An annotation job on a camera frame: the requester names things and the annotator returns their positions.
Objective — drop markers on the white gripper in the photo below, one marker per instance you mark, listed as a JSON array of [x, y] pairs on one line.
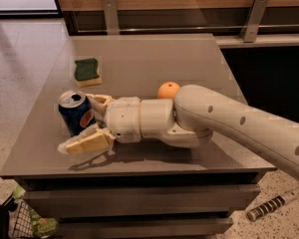
[[124, 119]]

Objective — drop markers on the blue pepsi can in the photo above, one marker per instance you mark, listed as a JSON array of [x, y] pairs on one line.
[[76, 111]]

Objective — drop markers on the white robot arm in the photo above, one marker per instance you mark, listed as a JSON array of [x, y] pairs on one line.
[[189, 118]]

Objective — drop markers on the green yellow sponge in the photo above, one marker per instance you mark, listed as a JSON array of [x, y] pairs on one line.
[[87, 72]]

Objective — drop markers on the orange fruit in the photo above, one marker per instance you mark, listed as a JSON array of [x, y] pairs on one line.
[[168, 90]]

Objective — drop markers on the grey drawer cabinet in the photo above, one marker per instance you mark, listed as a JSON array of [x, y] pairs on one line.
[[147, 189]]

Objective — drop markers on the green snack bag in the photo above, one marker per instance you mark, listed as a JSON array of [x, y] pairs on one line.
[[43, 228]]

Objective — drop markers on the black bag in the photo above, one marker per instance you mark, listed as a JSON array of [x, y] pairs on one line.
[[5, 208]]

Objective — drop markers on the left metal bracket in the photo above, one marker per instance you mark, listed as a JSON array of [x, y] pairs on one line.
[[111, 17]]

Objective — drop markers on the metal bracket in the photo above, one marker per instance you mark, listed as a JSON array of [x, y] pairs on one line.
[[250, 29], [111, 17]]

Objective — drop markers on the right metal bracket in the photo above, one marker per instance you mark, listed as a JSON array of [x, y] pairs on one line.
[[250, 29]]

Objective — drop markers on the striped handle tool on floor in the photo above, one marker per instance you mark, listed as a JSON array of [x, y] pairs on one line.
[[271, 205]]

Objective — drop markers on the metal rail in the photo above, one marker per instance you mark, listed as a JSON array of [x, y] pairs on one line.
[[217, 30]]

